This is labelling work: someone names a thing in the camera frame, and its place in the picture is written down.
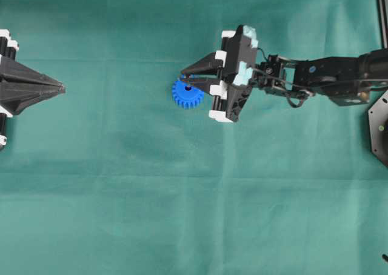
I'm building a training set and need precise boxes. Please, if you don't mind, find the green table cloth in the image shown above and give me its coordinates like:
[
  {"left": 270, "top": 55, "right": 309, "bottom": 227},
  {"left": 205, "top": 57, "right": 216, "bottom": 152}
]
[{"left": 1, "top": 0, "right": 387, "bottom": 274}]

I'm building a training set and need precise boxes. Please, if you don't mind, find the black aluminium frame rail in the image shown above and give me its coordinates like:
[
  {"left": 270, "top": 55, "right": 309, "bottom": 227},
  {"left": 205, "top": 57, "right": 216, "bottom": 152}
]
[{"left": 376, "top": 0, "right": 387, "bottom": 48}]

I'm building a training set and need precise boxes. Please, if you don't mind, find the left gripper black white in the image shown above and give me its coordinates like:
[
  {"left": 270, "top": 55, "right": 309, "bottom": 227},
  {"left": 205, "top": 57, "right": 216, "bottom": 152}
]
[{"left": 1, "top": 29, "right": 65, "bottom": 150}]

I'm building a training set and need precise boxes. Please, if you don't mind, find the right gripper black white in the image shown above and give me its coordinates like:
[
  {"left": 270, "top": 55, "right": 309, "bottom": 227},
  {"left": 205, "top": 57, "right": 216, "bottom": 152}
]
[{"left": 181, "top": 25, "right": 258, "bottom": 123}]

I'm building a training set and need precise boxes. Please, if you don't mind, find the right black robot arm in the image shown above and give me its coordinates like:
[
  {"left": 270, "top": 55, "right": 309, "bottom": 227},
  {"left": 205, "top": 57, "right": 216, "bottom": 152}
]
[{"left": 180, "top": 25, "right": 387, "bottom": 123}]

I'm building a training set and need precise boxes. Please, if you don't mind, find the blue plastic gear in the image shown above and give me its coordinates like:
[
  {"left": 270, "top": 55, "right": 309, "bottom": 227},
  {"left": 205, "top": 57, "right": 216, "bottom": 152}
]
[{"left": 172, "top": 79, "right": 204, "bottom": 109}]

